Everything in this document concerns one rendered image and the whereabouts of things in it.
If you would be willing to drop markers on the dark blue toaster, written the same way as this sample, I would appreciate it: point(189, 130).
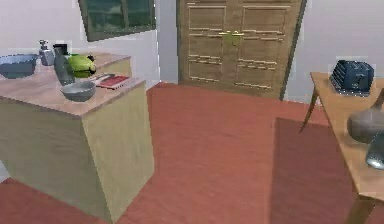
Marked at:
point(352, 76)

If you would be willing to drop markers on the beige kitchen island counter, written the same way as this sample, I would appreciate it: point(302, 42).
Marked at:
point(110, 140)

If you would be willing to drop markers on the small grey bowl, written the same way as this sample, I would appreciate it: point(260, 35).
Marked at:
point(78, 91)

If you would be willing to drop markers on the red book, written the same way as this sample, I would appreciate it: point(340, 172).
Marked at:
point(113, 81)

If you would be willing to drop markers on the dark framed window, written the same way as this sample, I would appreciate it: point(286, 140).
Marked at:
point(116, 16)

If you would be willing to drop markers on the grey knife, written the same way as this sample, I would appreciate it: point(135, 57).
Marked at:
point(100, 79)

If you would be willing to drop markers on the brown wooden double door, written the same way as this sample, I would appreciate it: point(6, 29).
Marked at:
point(233, 46)

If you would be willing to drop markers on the dark grey tall bottle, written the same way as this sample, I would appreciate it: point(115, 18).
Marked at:
point(63, 66)

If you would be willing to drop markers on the light wooden table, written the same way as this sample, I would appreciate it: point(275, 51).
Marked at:
point(346, 133)

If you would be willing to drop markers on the large blue bowl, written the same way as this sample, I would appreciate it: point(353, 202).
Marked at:
point(16, 65)

